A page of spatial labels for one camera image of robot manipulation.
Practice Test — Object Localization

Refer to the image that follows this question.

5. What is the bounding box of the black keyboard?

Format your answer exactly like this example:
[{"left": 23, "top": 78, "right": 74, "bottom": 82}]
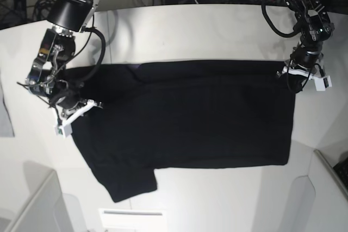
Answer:
[{"left": 333, "top": 158, "right": 348, "bottom": 187}]

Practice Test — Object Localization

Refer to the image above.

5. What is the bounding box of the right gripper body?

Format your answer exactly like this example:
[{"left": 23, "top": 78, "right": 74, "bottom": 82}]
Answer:
[{"left": 48, "top": 79, "right": 88, "bottom": 118}]

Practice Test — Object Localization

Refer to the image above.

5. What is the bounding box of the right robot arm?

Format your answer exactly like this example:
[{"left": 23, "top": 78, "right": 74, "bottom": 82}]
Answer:
[{"left": 23, "top": 0, "right": 106, "bottom": 121}]

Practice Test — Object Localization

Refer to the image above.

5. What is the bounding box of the coiled black cable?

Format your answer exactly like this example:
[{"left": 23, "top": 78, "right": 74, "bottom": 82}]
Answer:
[{"left": 32, "top": 0, "right": 59, "bottom": 22}]

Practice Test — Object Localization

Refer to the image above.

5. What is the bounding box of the black T-shirt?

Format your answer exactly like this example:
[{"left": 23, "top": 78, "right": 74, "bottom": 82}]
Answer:
[{"left": 72, "top": 60, "right": 295, "bottom": 202}]

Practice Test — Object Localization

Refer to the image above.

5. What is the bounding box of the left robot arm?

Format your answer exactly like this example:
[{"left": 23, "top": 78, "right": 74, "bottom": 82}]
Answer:
[{"left": 261, "top": 0, "right": 334, "bottom": 78}]

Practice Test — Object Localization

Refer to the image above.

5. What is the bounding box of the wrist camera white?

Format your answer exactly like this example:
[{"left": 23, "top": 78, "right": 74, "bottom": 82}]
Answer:
[
  {"left": 55, "top": 99, "right": 93, "bottom": 138},
  {"left": 281, "top": 66, "right": 332, "bottom": 92}
]

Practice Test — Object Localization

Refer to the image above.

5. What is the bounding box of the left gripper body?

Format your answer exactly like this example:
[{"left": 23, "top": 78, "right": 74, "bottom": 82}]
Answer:
[{"left": 288, "top": 41, "right": 323, "bottom": 75}]

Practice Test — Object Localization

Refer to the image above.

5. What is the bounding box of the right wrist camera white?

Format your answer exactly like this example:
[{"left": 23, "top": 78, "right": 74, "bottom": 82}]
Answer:
[{"left": 55, "top": 99, "right": 93, "bottom": 138}]

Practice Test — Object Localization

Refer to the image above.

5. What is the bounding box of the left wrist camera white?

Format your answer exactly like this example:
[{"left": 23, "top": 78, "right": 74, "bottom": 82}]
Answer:
[{"left": 281, "top": 66, "right": 332, "bottom": 92}]

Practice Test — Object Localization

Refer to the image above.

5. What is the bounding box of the grey cloth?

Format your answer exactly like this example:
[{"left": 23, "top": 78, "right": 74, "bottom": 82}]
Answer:
[{"left": 0, "top": 86, "right": 14, "bottom": 137}]

